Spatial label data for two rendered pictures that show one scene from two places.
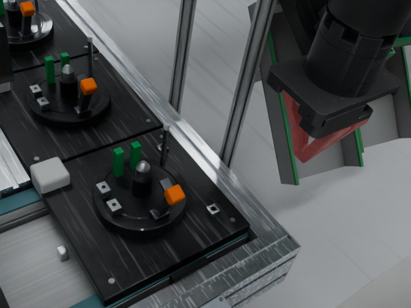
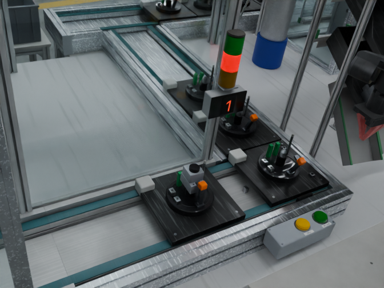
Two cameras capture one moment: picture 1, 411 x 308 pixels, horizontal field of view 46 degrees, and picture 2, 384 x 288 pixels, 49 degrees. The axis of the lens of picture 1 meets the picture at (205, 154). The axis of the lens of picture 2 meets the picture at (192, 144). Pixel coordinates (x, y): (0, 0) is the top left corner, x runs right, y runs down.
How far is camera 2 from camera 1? 75 cm
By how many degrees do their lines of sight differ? 9
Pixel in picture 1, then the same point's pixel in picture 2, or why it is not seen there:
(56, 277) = (243, 198)
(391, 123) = not seen: outside the picture
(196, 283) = (308, 202)
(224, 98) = (302, 131)
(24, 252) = (227, 188)
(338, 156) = (370, 155)
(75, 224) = (252, 175)
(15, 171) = (220, 154)
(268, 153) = (330, 158)
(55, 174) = (241, 155)
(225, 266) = (320, 197)
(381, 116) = not seen: outside the picture
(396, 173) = not seen: outside the picture
